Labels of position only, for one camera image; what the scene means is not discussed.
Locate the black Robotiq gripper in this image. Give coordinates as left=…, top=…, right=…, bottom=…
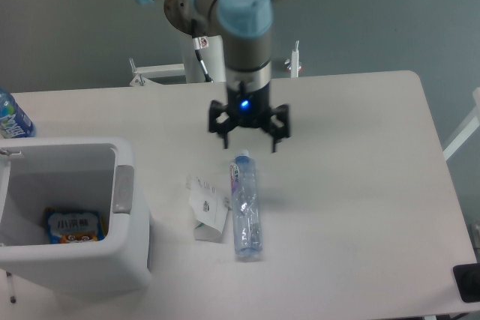
left=208, top=83, right=291, bottom=153

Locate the white paper wrapper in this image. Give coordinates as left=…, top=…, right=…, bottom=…
left=186, top=175, right=230, bottom=243

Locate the clear plastic bottle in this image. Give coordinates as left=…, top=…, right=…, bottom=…
left=229, top=150, right=263, bottom=259

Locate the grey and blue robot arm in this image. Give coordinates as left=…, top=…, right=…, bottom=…
left=137, top=0, right=291, bottom=145

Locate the white plastic trash can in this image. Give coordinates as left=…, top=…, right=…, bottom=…
left=1, top=137, right=152, bottom=293

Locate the thin pen under trash can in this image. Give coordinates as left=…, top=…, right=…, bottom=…
left=6, top=271, right=17, bottom=304

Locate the blue snack packet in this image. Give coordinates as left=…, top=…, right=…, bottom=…
left=44, top=208, right=107, bottom=244

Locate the blue labelled water bottle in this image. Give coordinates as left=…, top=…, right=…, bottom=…
left=1, top=89, right=36, bottom=139

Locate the black device at table corner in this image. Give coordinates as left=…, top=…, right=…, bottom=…
left=453, top=263, right=480, bottom=304

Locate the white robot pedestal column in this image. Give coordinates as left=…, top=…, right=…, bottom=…
left=163, top=0, right=227, bottom=83

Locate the white pedestal foot right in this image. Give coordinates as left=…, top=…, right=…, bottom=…
left=284, top=40, right=302, bottom=78

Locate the white pedestal foot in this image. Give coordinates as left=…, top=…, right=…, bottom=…
left=129, top=58, right=185, bottom=87
left=284, top=40, right=302, bottom=78

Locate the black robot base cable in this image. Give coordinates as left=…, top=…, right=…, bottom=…
left=190, top=18, right=215, bottom=83

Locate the white pedestal foot left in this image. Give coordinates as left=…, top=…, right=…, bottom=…
left=129, top=58, right=185, bottom=87

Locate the white frame leg right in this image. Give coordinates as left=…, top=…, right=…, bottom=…
left=442, top=88, right=479, bottom=161

